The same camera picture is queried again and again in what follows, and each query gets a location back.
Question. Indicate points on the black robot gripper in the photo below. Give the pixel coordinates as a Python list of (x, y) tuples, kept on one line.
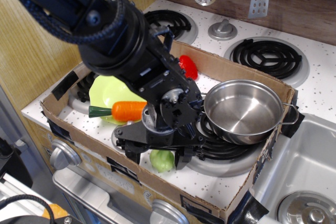
[(136, 139)]

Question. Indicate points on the green toy broccoli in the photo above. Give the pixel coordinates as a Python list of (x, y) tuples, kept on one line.
[(162, 160)]

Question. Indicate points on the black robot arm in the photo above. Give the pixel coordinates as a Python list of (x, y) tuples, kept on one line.
[(114, 39)]

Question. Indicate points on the stainless steel pan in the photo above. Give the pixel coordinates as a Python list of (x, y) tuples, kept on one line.
[(245, 112)]

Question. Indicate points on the brown cardboard fence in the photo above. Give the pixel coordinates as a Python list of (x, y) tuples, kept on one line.
[(186, 190)]

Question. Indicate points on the orange toy carrot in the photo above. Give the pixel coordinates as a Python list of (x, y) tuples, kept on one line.
[(121, 111)]

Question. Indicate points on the right silver oven knob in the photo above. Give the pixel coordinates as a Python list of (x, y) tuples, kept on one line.
[(165, 213)]

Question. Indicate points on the silver oven knob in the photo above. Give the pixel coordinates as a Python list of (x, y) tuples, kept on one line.
[(165, 213), (63, 155)]

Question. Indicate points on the front right black burner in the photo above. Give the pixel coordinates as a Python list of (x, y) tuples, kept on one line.
[(220, 158)]

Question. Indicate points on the black burner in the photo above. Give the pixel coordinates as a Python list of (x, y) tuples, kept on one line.
[(79, 99), (276, 57), (220, 158), (183, 27)]

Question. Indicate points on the light green plastic plate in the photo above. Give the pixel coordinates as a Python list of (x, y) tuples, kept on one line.
[(106, 91)]

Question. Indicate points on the red toy strawberry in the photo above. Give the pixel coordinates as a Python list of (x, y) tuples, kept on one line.
[(189, 67)]

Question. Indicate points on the left silver oven knob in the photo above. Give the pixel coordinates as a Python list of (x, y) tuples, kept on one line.
[(63, 155)]

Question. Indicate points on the front left black burner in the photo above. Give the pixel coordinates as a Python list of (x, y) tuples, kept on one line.
[(79, 99)]

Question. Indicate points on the orange yellow object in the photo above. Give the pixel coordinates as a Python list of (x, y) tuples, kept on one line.
[(58, 212)]

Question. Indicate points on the back left black burner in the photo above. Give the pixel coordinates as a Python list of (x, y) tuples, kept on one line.
[(183, 27)]

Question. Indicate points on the back silver stove knob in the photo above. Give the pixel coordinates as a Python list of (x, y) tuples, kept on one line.
[(223, 30)]

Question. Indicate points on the silver toy sink basin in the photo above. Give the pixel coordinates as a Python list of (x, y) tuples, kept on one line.
[(304, 162)]

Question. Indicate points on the back right black burner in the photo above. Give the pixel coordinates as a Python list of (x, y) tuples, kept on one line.
[(276, 57)]

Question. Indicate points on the silver pot lid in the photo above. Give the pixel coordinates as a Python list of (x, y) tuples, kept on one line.
[(306, 207)]

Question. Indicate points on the hanging silver slotted spatula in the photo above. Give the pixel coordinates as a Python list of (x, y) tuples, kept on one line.
[(258, 9)]

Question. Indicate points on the silver oven door handle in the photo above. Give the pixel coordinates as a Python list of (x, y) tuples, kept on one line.
[(88, 195)]

